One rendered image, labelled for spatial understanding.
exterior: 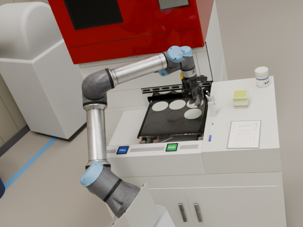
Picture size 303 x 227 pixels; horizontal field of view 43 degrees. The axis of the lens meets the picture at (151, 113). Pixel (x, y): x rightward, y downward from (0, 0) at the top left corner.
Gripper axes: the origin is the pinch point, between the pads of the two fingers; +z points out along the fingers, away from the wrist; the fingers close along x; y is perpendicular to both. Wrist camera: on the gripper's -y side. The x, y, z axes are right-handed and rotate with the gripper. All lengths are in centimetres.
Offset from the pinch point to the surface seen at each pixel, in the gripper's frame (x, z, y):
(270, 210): 48, 42, 18
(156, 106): -31.0, 7.4, 3.5
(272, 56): -76, 98, -218
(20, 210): -153, 97, 76
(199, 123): 3.5, 7.4, 6.7
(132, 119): -47, 15, 12
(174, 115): -15.0, 7.4, 6.0
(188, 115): -6.3, 7.4, 3.6
